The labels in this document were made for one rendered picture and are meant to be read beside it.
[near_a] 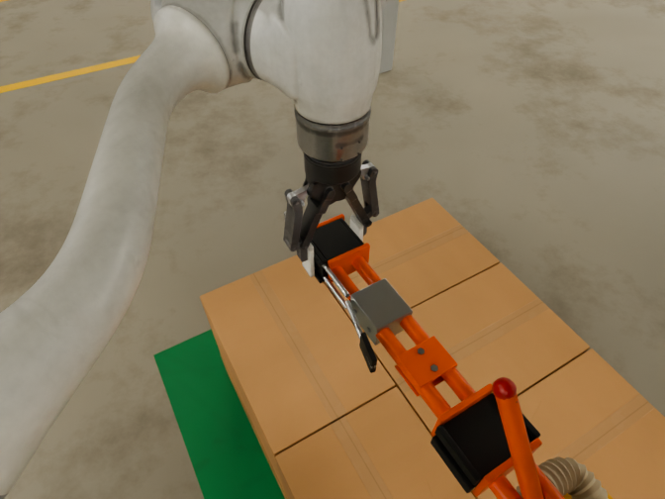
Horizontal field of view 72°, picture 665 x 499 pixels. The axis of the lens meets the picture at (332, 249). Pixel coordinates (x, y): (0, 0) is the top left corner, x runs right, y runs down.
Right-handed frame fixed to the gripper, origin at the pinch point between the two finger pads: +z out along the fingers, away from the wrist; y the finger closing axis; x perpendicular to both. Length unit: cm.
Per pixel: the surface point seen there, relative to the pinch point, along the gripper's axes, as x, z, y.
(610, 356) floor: -18, 127, 130
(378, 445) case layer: -12, 73, 8
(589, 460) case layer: -43, 73, 53
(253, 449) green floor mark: 23, 127, -21
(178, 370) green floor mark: 69, 127, -36
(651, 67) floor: 136, 127, 375
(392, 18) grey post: 238, 86, 188
